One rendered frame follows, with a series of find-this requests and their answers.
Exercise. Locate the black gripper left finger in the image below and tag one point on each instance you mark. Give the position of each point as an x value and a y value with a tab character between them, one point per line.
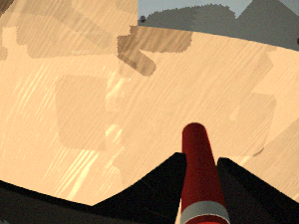
153	199

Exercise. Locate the dark red peg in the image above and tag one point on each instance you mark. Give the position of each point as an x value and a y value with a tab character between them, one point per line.
201	195

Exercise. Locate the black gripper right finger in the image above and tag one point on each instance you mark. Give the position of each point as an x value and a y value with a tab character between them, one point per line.
250	200

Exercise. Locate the grey square panel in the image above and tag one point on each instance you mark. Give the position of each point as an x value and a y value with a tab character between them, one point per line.
272	22

